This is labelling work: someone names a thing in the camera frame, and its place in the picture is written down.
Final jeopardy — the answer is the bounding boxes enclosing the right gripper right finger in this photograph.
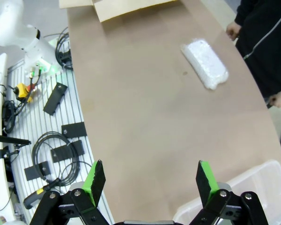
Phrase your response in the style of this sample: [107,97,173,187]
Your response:
[189,159,269,225]

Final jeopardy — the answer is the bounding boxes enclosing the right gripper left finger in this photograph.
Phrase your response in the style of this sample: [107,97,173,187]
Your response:
[36,159,115,225]

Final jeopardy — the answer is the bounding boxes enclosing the bubble-wrapped clock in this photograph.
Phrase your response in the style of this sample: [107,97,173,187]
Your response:
[180,39,229,91]

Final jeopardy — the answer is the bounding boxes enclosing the black sleeved right forearm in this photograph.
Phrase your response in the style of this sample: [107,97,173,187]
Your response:
[234,0,256,28]

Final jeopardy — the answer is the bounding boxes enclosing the person left hand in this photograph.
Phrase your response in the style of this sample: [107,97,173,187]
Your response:
[267,92,281,109]

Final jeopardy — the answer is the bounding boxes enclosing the person right hand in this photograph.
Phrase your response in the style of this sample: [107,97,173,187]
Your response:
[226,22,242,42]

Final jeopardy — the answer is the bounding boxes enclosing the black flat mounting plate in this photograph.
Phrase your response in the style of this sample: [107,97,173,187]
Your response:
[61,122,87,139]
[51,140,85,164]
[24,161,50,181]
[43,82,68,115]

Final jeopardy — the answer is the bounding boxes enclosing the clear plastic bin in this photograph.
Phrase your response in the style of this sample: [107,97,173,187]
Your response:
[172,159,281,225]

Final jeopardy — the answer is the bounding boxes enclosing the black yellow handheld controller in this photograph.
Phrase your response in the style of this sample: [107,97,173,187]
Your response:
[23,178,61,210]

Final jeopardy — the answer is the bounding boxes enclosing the grey slotted aluminium base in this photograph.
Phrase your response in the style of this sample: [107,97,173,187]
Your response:
[4,58,115,225]

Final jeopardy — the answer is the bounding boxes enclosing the yellow emergency stop button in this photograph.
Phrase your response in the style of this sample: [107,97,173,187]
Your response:
[14,82,35,104]

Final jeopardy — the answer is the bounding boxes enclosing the person torso black hoodie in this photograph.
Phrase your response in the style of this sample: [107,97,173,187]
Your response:
[234,0,281,102]

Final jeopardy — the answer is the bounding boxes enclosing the brown cardboard box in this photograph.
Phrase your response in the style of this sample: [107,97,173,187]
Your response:
[58,0,181,23]

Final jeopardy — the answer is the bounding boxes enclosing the coiled black cable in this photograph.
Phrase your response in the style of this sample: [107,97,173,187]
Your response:
[54,26,74,70]
[32,130,85,188]

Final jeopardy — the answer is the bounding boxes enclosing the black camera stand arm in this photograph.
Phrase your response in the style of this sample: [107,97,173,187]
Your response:
[0,134,31,146]

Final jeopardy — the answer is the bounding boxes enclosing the black cable bundle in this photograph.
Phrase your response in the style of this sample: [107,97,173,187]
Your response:
[1,100,17,135]

